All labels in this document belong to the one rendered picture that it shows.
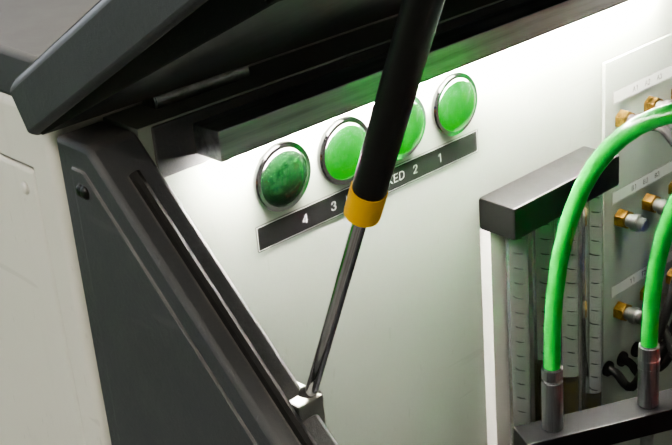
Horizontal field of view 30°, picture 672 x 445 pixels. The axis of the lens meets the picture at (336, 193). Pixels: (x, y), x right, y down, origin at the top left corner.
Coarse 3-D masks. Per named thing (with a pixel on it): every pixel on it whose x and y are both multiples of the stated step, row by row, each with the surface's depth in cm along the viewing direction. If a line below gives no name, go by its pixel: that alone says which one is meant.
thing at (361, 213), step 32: (416, 0) 53; (416, 32) 55; (384, 64) 57; (416, 64) 56; (384, 96) 57; (384, 128) 58; (384, 160) 60; (352, 192) 62; (384, 192) 62; (352, 224) 64; (352, 256) 65; (320, 352) 71; (320, 416) 74
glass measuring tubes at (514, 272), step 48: (528, 192) 104; (480, 240) 106; (528, 240) 109; (576, 240) 110; (528, 288) 107; (576, 288) 112; (528, 336) 109; (576, 336) 114; (528, 384) 110; (576, 384) 116
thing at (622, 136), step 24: (648, 120) 87; (600, 144) 91; (624, 144) 90; (600, 168) 92; (576, 192) 94; (576, 216) 96; (552, 264) 99; (552, 288) 100; (552, 312) 101; (552, 336) 102; (552, 360) 103
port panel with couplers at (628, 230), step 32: (608, 64) 112; (640, 64) 115; (608, 96) 113; (640, 96) 117; (608, 128) 114; (640, 160) 119; (608, 192) 117; (640, 192) 121; (608, 224) 118; (640, 224) 117; (608, 256) 120; (640, 256) 124; (608, 288) 121; (640, 288) 125; (608, 320) 123; (640, 320) 121; (608, 352) 124
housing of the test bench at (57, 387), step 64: (0, 0) 92; (64, 0) 91; (0, 64) 81; (0, 128) 84; (64, 128) 80; (0, 192) 88; (64, 192) 81; (0, 256) 92; (64, 256) 84; (0, 320) 96; (64, 320) 87; (0, 384) 100; (64, 384) 91
